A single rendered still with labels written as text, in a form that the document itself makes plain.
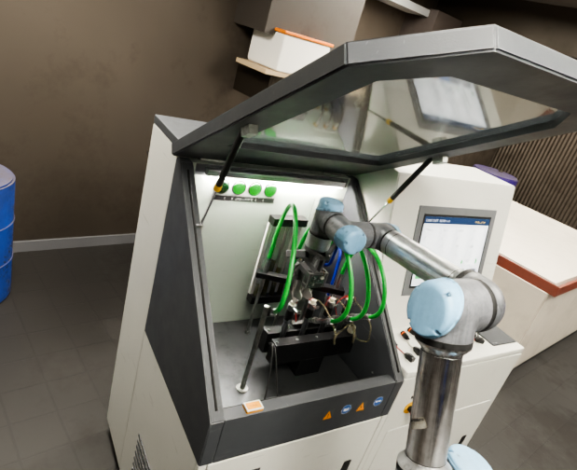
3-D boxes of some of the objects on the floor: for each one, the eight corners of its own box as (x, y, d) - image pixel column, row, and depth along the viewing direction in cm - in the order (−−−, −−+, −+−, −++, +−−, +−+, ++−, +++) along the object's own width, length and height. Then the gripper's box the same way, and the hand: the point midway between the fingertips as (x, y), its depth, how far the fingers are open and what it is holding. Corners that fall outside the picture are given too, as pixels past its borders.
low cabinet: (405, 226, 613) (431, 162, 578) (586, 334, 462) (637, 257, 428) (295, 236, 482) (320, 155, 448) (498, 392, 332) (559, 288, 297)
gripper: (312, 255, 133) (293, 315, 141) (337, 255, 138) (316, 313, 146) (298, 241, 139) (280, 299, 148) (322, 241, 144) (303, 297, 153)
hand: (295, 297), depth 148 cm, fingers closed
